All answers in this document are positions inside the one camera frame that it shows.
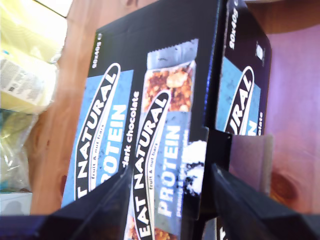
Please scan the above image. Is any black snack bar carton box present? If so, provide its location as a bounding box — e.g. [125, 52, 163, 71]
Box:
[60, 0, 274, 240]

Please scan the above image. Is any yellow plastic wrapped roll pack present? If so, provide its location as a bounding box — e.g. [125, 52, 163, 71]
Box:
[0, 0, 69, 115]

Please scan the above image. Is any clear green plastic bag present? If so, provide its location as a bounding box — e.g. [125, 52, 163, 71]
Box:
[0, 109, 40, 194]

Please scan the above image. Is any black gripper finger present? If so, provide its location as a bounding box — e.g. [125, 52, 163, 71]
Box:
[211, 163, 311, 240]
[34, 167, 134, 240]

